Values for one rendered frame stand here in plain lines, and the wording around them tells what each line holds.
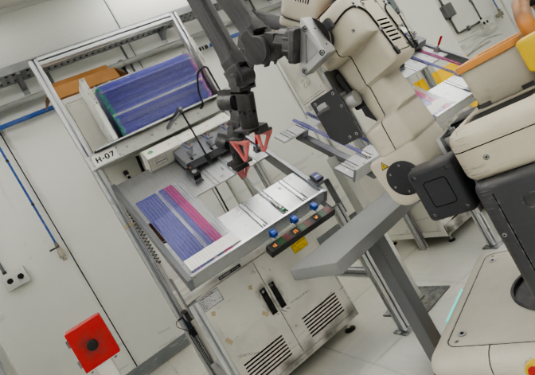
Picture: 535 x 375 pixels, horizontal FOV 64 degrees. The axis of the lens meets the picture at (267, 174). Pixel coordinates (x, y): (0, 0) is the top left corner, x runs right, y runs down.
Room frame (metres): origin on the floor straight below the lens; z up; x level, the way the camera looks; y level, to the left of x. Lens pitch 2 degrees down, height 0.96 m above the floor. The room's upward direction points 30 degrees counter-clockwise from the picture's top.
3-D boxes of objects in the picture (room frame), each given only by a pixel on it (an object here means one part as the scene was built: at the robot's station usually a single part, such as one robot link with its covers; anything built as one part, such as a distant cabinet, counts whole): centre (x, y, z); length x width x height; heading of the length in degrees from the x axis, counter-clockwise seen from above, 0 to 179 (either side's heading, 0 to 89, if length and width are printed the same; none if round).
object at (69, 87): (2.41, 0.52, 1.82); 0.68 x 0.30 x 0.20; 115
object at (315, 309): (2.27, 0.40, 0.31); 0.70 x 0.65 x 0.62; 115
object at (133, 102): (2.19, 0.29, 1.52); 0.51 x 0.13 x 0.27; 115
